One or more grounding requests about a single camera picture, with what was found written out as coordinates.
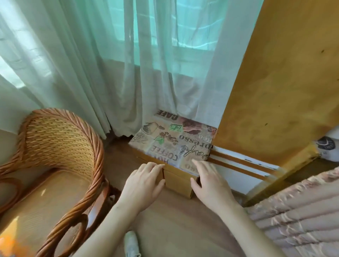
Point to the person's left hand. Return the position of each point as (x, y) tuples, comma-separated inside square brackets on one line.
[(140, 188)]

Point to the person's right hand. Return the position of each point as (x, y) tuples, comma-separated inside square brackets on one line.
[(214, 190)]

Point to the person's right thumb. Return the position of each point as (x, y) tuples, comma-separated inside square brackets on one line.
[(194, 186)]

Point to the person's left thumb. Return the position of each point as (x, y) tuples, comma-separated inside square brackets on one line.
[(160, 185)]

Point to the person's right forearm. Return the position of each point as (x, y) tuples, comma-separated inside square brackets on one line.
[(246, 233)]

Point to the person's left forearm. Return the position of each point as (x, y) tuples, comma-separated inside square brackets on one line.
[(106, 233)]

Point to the small wooden box cabinet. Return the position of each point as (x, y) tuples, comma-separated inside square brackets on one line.
[(176, 182)]

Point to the coffee print seat cushion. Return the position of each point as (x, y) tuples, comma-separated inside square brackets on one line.
[(172, 144)]

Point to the white panel with brown stripes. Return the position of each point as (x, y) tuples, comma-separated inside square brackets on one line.
[(238, 164)]

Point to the white shoe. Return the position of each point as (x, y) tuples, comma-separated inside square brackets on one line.
[(132, 245)]

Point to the sheer white curtain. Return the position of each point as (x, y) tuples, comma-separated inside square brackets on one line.
[(66, 66), (185, 79)]

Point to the brown wicker rattan chair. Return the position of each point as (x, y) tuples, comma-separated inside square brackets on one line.
[(53, 169)]

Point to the pink ruffled bed cover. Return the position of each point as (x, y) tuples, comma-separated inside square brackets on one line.
[(299, 217)]

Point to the yellow wooden headboard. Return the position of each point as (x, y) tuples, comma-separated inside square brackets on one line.
[(278, 92)]

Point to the white pillow with black print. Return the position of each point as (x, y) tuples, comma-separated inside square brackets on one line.
[(327, 147)]

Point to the window behind curtain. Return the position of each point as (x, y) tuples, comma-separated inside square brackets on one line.
[(164, 23)]

